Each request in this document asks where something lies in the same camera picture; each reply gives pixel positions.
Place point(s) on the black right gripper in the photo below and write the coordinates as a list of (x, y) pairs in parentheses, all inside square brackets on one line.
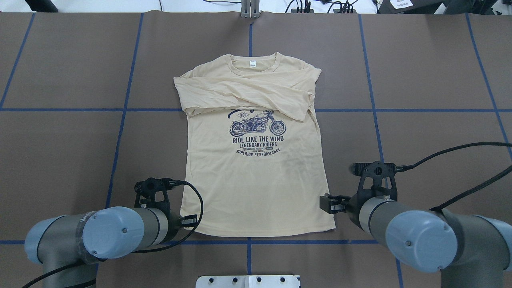
[(352, 206)]

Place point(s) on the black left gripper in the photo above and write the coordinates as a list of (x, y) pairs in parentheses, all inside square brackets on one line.
[(174, 221)]

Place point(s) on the beige long-sleeve graphic shirt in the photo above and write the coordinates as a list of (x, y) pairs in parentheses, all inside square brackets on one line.
[(254, 147)]

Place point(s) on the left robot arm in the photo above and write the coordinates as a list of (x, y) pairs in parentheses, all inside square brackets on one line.
[(69, 246)]

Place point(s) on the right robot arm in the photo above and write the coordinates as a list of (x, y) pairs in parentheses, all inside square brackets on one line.
[(470, 251)]

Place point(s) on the brown paper table cover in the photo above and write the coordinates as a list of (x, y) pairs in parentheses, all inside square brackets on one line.
[(88, 108)]

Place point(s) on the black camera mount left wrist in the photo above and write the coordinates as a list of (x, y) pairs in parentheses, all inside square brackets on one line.
[(153, 193)]

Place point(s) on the black camera mount wrist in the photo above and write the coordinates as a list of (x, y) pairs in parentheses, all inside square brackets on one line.
[(376, 179), (153, 193)]

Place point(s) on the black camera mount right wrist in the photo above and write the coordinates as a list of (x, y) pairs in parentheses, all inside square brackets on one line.
[(376, 179)]

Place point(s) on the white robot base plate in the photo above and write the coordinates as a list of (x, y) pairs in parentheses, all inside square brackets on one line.
[(249, 281)]

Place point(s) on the aluminium frame post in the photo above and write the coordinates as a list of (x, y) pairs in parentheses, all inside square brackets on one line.
[(250, 8)]

